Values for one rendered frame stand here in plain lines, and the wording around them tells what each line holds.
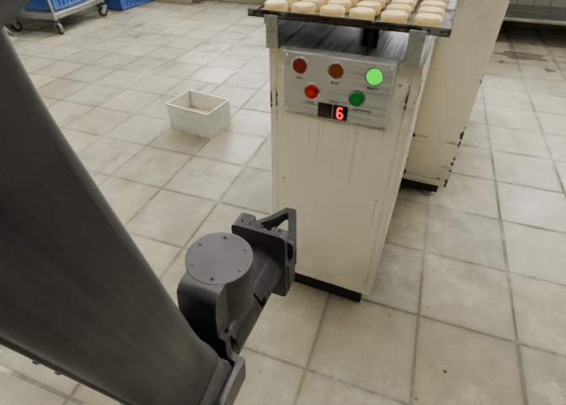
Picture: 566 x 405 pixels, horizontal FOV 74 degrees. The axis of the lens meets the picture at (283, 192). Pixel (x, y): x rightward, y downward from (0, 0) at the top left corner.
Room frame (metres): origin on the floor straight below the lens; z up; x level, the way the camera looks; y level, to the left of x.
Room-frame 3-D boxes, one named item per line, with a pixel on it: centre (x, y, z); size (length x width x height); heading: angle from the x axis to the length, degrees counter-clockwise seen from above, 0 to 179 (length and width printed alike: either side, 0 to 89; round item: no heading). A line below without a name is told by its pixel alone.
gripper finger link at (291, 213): (0.34, 0.01, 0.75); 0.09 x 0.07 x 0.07; 157
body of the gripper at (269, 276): (0.27, 0.03, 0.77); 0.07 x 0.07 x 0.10; 67
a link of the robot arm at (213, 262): (0.19, 0.07, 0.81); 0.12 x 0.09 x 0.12; 159
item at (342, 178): (1.12, -0.25, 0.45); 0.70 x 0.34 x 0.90; 158
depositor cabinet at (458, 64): (2.03, -0.62, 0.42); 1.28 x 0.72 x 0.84; 158
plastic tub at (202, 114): (2.01, 0.49, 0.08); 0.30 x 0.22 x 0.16; 62
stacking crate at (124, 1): (5.14, 1.96, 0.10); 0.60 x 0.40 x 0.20; 158
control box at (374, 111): (0.78, -0.12, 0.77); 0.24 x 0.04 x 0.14; 68
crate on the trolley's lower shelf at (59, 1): (4.26, 2.34, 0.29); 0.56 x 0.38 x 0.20; 168
